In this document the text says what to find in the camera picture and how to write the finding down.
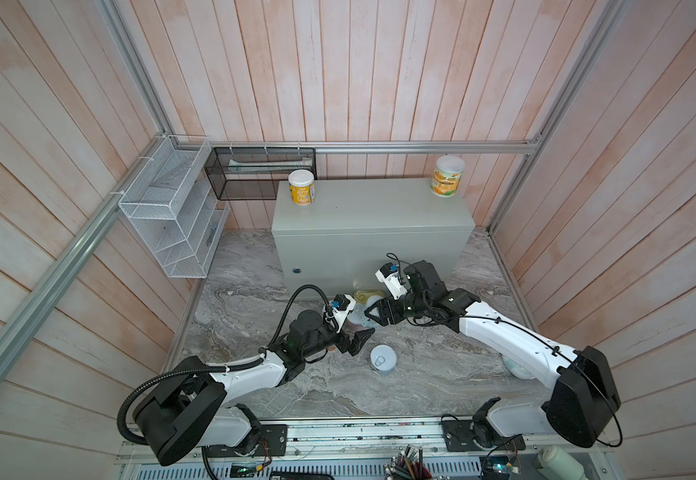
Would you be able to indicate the white cylinder object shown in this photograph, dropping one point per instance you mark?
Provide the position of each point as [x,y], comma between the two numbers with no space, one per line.
[554,463]

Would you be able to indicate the gold rectangular sardine tin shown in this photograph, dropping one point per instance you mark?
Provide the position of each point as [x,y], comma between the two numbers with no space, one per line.
[367,297]

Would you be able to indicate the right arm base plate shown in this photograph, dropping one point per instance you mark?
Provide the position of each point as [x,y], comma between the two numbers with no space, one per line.
[476,433]

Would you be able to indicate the black mesh basket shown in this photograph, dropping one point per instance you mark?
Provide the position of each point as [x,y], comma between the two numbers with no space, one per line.
[254,173]

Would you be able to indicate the yellow label can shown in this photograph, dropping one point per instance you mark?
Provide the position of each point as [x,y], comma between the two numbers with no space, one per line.
[301,185]

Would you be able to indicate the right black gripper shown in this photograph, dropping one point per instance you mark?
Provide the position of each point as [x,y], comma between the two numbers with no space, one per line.
[381,305]

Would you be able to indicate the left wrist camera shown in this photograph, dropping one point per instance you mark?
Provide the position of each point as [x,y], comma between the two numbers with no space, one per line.
[338,310]

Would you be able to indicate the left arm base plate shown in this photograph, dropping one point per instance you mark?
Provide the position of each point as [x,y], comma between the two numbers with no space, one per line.
[269,439]

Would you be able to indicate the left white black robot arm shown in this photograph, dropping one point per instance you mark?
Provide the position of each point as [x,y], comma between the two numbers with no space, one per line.
[195,404]

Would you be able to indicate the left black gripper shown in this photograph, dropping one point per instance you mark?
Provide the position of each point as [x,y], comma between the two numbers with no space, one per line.
[357,342]

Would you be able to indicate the white lid can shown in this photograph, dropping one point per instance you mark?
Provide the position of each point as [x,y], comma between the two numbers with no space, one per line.
[356,320]
[383,359]

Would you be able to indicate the white wire mesh shelf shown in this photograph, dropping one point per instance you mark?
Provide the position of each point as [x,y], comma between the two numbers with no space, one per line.
[172,206]

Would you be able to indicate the orange green label can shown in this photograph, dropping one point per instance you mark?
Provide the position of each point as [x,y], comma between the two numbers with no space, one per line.
[447,175]

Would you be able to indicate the white round clock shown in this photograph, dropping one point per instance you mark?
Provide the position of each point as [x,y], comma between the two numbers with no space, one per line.
[516,370]

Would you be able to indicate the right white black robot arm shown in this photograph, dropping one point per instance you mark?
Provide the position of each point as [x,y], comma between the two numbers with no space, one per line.
[582,399]

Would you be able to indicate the grey metal cabinet box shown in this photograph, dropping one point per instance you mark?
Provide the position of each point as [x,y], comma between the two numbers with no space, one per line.
[340,240]

